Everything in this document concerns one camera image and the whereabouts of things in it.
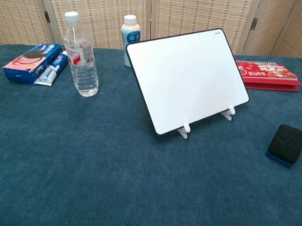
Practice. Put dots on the black blue whiteboard eraser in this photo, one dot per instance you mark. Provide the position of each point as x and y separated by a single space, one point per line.
286 146

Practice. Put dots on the blue cookie box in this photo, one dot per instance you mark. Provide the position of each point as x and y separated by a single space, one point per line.
30 61

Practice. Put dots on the red desk calendar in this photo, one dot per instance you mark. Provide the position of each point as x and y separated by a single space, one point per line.
268 74

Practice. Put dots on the white plastic board stand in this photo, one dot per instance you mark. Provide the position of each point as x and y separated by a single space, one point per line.
184 132

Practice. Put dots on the pale blue milk drink bottle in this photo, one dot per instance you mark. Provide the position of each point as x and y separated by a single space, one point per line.
130 33

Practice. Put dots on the woven folding screen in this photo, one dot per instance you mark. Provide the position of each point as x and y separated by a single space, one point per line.
170 16

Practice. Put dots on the clear plastic water bottle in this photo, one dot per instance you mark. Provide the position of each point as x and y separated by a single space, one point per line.
80 60

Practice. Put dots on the white whiteboard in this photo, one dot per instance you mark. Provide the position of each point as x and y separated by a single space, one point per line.
187 79

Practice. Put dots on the blue white toothpaste tube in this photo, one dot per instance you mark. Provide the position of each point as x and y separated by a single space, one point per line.
54 68

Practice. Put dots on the blue table cloth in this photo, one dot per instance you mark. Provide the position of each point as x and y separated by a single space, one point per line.
89 152

